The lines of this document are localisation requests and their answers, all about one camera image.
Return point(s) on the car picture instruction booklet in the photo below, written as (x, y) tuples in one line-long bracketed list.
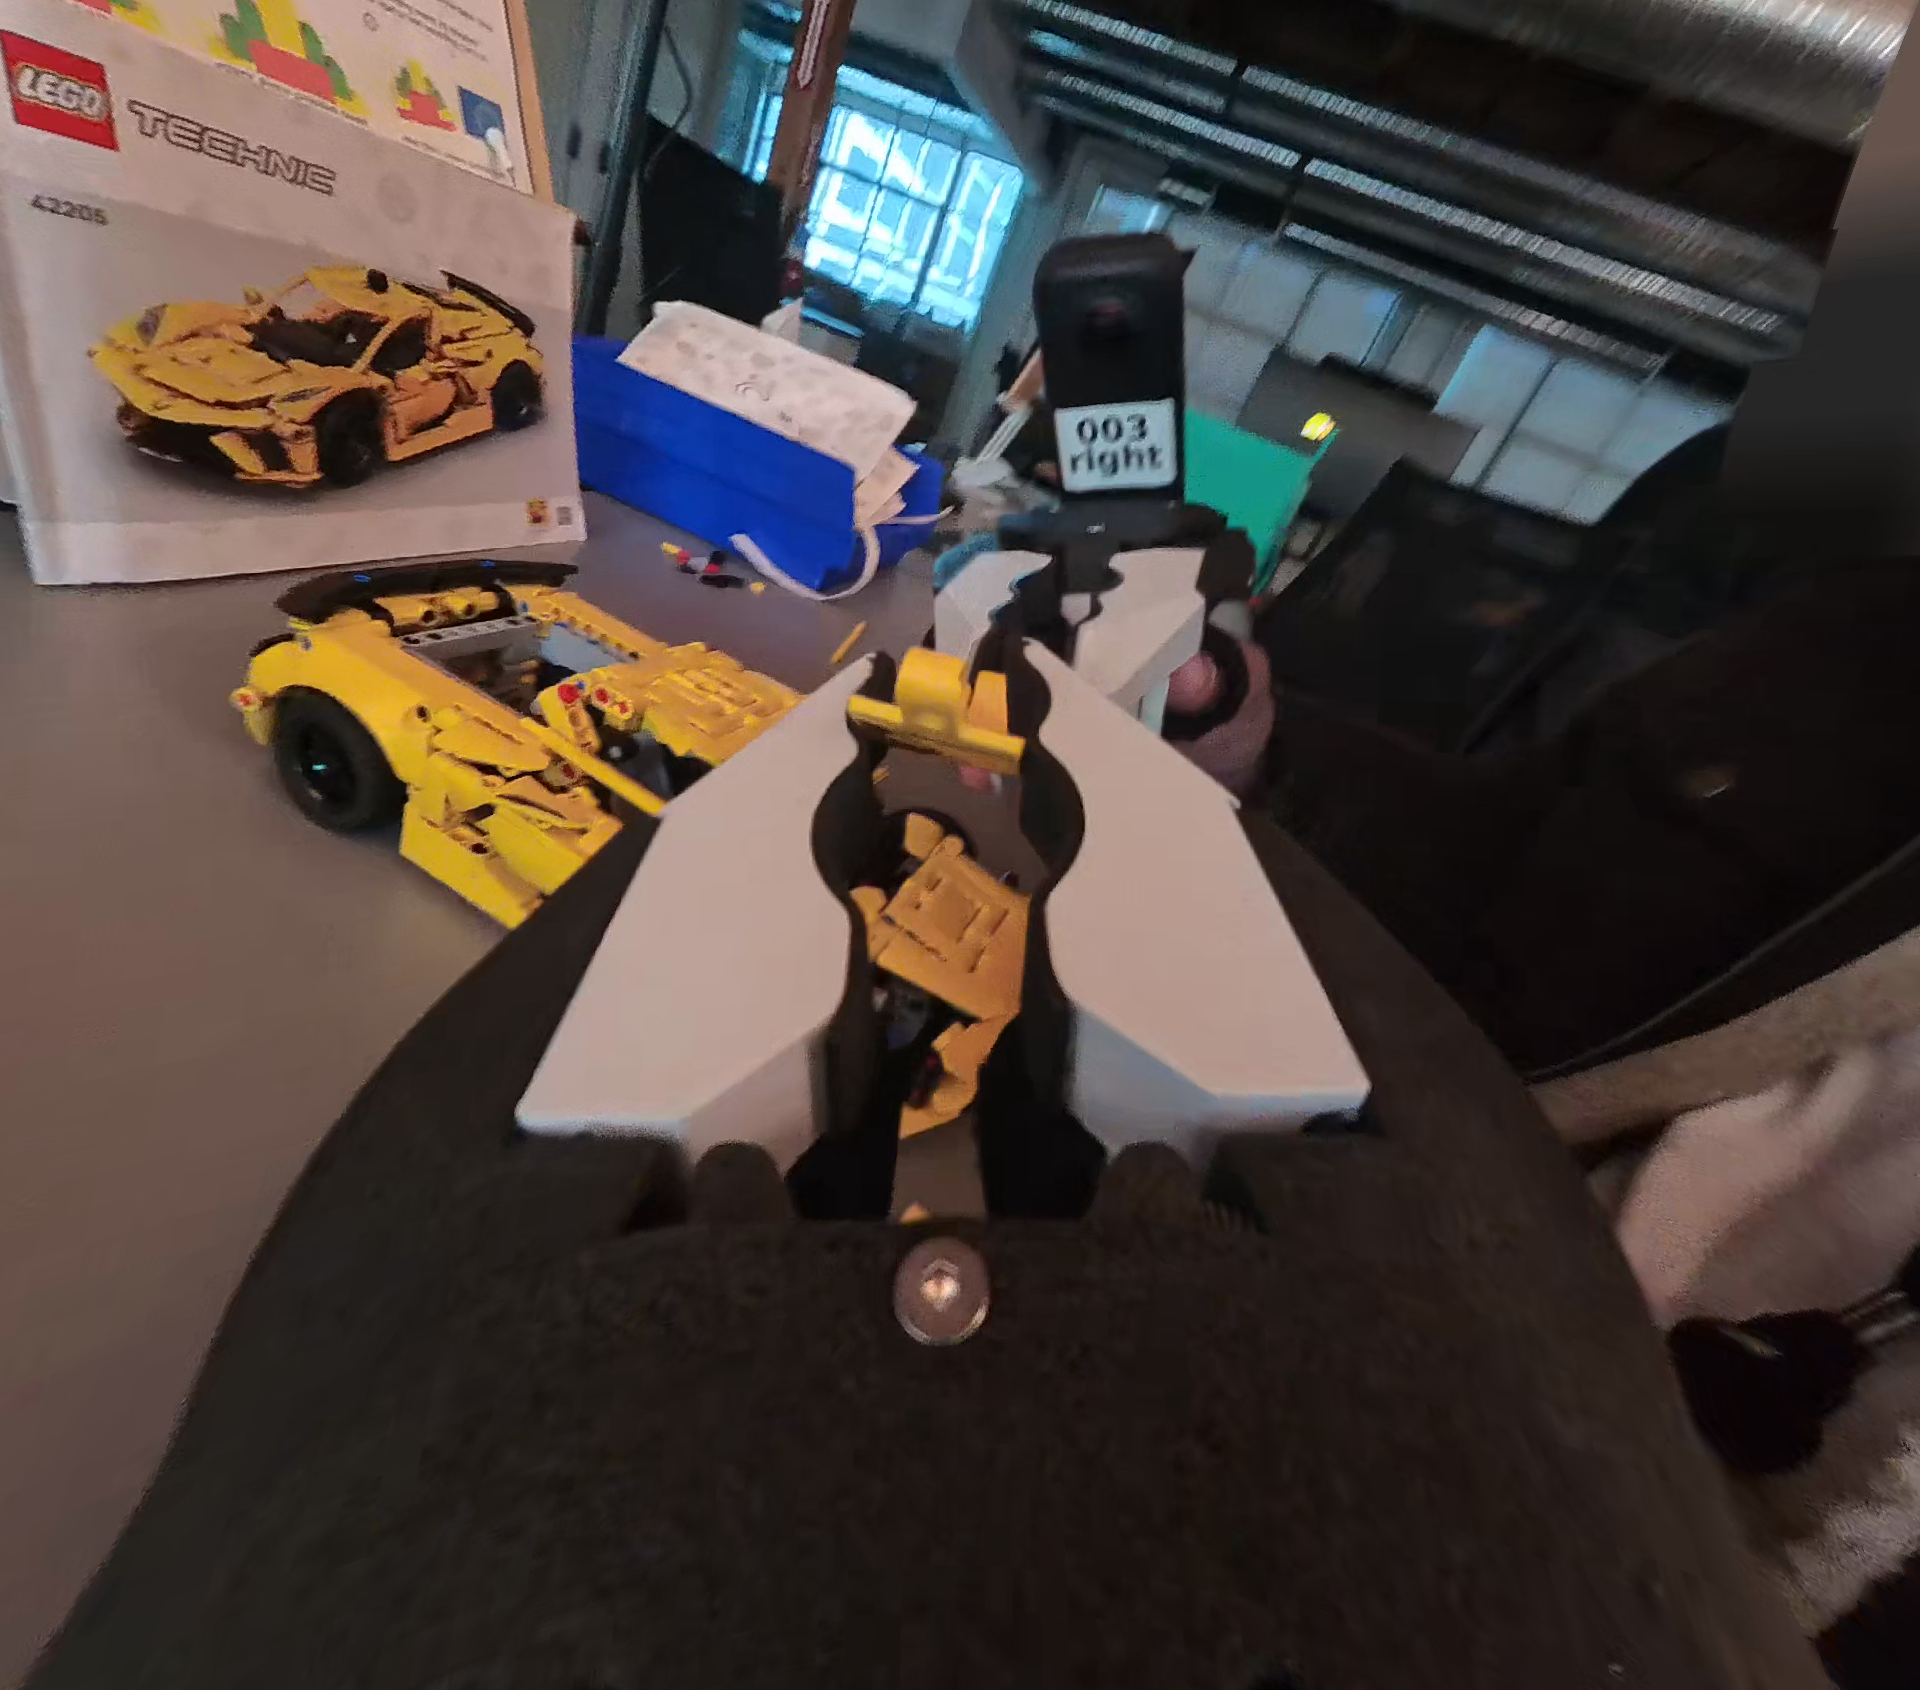
[(301, 474)]

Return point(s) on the yellow toy brick car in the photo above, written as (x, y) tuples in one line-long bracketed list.
[(495, 744)]

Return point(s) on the thin yellow stick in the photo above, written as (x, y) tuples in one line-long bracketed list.
[(849, 644)]

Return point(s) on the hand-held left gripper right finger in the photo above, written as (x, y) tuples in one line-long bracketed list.
[(1201, 970)]

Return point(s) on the bright paned window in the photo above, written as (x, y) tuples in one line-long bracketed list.
[(915, 221)]

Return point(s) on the yellow grid panel piece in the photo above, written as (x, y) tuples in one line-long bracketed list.
[(952, 925)]

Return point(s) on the teal plastic bin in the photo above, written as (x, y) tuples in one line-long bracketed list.
[(1261, 505)]

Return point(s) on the person's right hand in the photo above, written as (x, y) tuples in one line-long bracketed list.
[(1193, 693)]

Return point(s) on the grey ceiling pipe bundle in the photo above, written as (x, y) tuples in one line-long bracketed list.
[(1424, 205)]

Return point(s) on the black monitor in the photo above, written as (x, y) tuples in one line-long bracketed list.
[(712, 234)]

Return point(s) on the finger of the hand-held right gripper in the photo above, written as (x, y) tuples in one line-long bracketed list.
[(1154, 633), (968, 610)]

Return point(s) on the blue plastic bin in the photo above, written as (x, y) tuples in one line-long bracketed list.
[(675, 461)]

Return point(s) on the black fleece-lined jacket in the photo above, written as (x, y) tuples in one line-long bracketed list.
[(1650, 820)]

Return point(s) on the white striped shirt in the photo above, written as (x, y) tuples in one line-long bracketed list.
[(1724, 1194)]

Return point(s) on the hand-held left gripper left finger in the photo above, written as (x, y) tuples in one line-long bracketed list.
[(691, 970)]

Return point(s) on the cluster of small mixed bricks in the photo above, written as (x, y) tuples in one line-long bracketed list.
[(704, 565)]

